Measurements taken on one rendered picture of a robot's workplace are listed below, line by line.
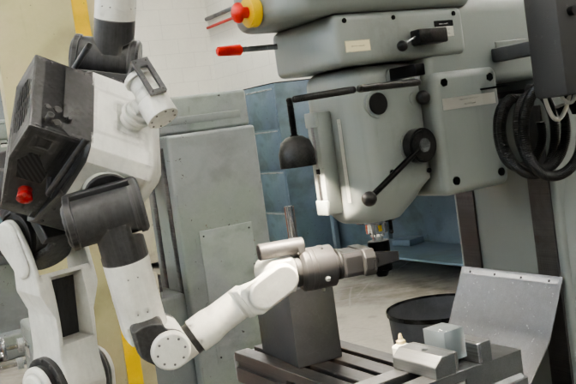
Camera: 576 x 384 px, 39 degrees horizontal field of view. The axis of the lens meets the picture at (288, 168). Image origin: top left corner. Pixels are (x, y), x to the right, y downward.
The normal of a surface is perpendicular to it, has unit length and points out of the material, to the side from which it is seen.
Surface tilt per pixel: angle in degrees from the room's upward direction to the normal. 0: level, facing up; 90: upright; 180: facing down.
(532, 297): 63
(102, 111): 57
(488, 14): 90
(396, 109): 90
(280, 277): 93
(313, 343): 90
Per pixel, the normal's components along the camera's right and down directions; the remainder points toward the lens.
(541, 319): -0.81, -0.33
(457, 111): 0.51, -0.03
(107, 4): -0.26, 0.27
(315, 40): -0.85, 0.14
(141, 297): 0.33, 0.13
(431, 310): -0.03, -0.01
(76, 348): 0.77, 0.00
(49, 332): -0.63, 0.13
